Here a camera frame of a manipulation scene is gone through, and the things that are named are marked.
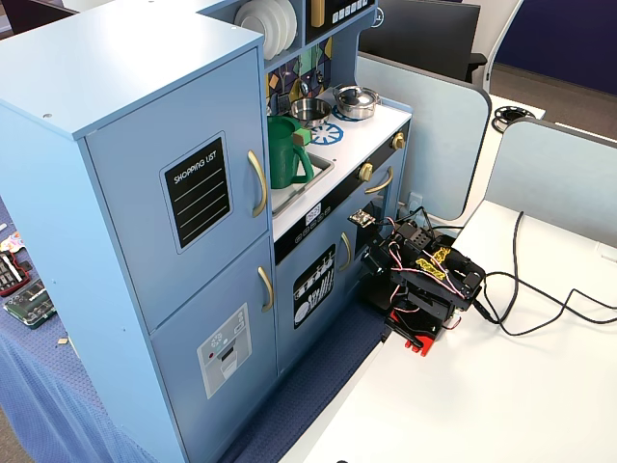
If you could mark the steel hanging ladle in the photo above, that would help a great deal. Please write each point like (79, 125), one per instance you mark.
(304, 88)

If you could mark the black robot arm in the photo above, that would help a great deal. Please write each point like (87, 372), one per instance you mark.
(434, 289)

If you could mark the dark brown desk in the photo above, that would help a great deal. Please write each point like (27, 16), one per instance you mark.
(29, 14)

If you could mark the steel toy sink basin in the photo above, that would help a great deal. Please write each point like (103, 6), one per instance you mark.
(319, 166)

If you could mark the clear screwdriver bit case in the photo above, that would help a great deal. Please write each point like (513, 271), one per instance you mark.
(29, 304)

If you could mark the light blue desk partition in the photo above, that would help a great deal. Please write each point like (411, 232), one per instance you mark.
(554, 183)
(434, 135)

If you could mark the black hanging spatula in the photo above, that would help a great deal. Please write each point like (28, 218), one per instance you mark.
(281, 102)

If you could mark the white curved frame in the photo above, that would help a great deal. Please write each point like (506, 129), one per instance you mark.
(497, 43)

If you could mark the black toy microwave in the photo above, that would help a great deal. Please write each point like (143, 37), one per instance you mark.
(337, 26)

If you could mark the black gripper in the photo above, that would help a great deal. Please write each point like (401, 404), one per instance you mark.
(377, 260)

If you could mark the gold stove knob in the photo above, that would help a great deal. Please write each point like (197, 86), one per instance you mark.
(366, 171)
(399, 140)

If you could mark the green plastic pitcher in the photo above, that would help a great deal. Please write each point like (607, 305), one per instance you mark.
(282, 154)

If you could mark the open steel pot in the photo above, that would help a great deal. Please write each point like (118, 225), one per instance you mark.
(308, 119)

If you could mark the blue shopping list cabinet door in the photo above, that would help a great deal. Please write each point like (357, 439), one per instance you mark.
(135, 193)

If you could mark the red black tool case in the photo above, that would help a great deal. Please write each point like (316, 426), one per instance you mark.
(9, 275)

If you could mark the blue toy kitchen cabinet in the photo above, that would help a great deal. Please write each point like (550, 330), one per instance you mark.
(120, 72)

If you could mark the blue textured cloth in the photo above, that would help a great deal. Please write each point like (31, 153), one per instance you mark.
(48, 410)

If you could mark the red robot base clamp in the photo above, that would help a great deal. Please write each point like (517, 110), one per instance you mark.
(419, 345)

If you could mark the white plate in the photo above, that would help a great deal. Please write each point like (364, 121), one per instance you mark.
(293, 24)
(281, 29)
(250, 21)

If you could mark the colourful small item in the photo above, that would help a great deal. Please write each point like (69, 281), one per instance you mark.
(12, 241)

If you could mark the steel pot with lid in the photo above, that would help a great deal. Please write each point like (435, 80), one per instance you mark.
(356, 99)

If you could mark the black computer monitor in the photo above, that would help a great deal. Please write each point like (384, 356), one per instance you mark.
(424, 34)

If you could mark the blue ice dispenser fridge door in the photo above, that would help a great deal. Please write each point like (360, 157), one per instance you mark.
(183, 386)

